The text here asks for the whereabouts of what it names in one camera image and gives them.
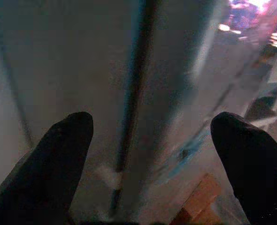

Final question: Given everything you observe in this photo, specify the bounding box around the white fridge cabinet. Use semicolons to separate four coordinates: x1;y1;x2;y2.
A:
119;0;247;225

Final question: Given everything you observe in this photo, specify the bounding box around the reddish brick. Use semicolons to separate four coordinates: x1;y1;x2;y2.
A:
169;173;226;225

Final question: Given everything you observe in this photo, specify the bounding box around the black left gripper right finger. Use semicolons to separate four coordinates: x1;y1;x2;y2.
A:
210;111;277;225

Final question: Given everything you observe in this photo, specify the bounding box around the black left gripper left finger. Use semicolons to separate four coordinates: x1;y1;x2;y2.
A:
0;111;94;225

